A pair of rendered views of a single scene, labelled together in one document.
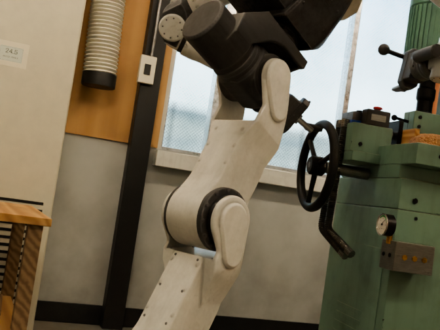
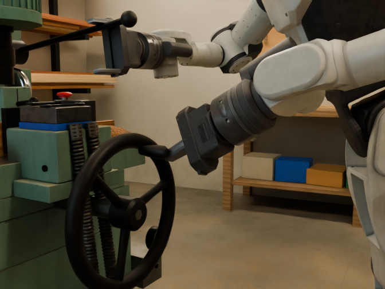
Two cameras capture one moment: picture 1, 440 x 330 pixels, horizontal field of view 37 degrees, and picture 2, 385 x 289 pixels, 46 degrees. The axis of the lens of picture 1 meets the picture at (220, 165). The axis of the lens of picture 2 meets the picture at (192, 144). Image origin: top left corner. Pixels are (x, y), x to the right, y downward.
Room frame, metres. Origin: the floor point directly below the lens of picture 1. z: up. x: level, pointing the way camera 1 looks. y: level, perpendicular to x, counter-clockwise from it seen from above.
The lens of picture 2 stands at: (2.52, 0.34, 1.04)
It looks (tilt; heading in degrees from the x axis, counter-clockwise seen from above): 8 degrees down; 225
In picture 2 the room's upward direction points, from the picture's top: straight up
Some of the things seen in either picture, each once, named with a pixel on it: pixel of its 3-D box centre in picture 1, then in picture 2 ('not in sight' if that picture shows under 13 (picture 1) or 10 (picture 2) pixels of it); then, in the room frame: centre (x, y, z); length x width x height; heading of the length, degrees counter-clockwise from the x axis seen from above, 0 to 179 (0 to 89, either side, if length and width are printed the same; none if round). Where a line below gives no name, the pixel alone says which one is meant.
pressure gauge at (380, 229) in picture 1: (387, 228); (156, 241); (1.82, -0.48, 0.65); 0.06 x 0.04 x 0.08; 13
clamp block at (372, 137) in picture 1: (361, 140); (61, 150); (2.09, -0.44, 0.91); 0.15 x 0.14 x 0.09; 13
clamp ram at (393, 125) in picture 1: (385, 133); (33, 129); (2.11, -0.51, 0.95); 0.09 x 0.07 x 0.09; 13
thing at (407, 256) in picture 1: (406, 256); (134, 262); (1.83, -0.55, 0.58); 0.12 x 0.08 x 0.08; 103
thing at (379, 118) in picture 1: (365, 118); (62, 112); (2.09, -0.44, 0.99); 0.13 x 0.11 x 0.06; 13
